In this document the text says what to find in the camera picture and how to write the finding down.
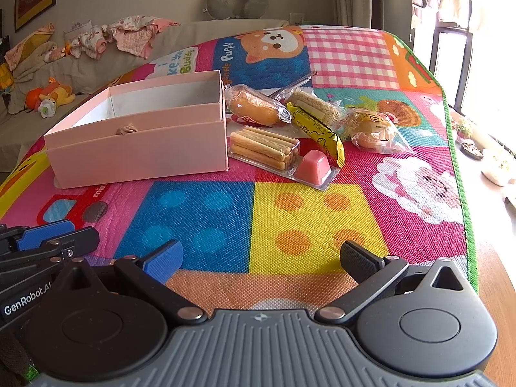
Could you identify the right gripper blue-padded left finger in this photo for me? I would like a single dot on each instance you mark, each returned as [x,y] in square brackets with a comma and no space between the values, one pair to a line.
[145,278]

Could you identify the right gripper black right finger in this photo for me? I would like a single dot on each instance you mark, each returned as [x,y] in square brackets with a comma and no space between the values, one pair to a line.
[376,278]

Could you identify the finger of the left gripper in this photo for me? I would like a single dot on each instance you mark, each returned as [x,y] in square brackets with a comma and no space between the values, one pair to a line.
[76,244]
[27,238]

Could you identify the round yellow bun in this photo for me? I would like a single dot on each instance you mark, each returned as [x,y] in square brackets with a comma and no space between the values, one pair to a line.
[374,132]

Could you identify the pink cardboard box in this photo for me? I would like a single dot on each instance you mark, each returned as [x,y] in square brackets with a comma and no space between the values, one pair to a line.
[172,125]

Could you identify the yellow cheese snack bar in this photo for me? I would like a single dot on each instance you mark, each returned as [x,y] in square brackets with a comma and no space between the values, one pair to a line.
[319,133]

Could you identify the biscuit sticks tray with dip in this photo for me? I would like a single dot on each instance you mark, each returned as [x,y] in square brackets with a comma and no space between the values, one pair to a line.
[281,155]

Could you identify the rice cracker sandwich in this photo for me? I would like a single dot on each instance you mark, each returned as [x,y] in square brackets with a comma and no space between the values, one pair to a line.
[322,110]

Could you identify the sausage bread bun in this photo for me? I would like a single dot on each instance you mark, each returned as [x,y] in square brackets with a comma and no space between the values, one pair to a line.
[252,107]

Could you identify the beige sofa cover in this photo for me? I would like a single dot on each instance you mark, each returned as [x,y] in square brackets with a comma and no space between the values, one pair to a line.
[20,128]

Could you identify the colourful cartoon play mat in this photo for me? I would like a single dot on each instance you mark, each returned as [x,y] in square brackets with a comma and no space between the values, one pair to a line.
[251,238]

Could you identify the orange yellow plush toy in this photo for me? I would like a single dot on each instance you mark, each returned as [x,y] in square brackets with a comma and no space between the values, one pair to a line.
[47,99]

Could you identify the dark plant dish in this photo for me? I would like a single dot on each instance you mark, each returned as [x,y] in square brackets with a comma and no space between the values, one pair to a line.
[471,150]

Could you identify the white plant pot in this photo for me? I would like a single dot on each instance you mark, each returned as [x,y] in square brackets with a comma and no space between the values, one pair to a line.
[498,166]

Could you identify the pink yellow folded blanket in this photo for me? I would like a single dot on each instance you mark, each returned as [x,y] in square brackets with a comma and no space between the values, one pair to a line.
[28,45]

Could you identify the pink baby clothes pile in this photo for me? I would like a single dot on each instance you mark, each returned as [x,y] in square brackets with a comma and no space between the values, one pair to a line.
[134,35]

